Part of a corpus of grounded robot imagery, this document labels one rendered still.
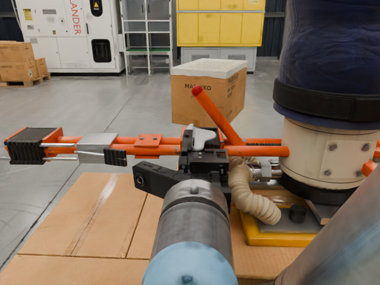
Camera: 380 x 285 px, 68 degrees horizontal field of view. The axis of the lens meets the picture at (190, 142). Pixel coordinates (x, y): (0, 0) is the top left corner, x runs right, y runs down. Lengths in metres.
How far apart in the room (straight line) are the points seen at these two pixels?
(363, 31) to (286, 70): 0.13
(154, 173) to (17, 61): 6.80
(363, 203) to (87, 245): 1.05
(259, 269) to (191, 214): 0.22
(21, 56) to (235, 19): 5.00
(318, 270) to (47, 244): 1.08
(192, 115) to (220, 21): 5.90
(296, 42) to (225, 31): 7.25
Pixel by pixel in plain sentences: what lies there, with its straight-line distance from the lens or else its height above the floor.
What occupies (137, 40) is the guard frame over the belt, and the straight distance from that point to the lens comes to 8.36.
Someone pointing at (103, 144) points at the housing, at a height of 1.09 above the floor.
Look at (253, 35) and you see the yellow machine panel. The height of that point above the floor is 0.98.
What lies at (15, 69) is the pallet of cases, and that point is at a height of 0.37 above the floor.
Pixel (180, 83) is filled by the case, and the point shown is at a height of 0.92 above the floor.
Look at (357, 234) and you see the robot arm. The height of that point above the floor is 1.18.
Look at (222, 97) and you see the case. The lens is 1.88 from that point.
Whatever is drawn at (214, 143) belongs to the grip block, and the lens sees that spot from 0.55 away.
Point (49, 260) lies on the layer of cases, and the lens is 1.17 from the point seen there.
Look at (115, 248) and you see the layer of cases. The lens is 1.14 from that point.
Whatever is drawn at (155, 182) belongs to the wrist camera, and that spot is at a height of 1.07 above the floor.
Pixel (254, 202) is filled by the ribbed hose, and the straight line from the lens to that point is 0.52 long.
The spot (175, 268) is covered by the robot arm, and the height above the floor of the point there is 1.11.
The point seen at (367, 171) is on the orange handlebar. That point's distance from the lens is 0.57.
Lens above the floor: 1.31
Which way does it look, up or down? 23 degrees down
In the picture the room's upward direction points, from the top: straight up
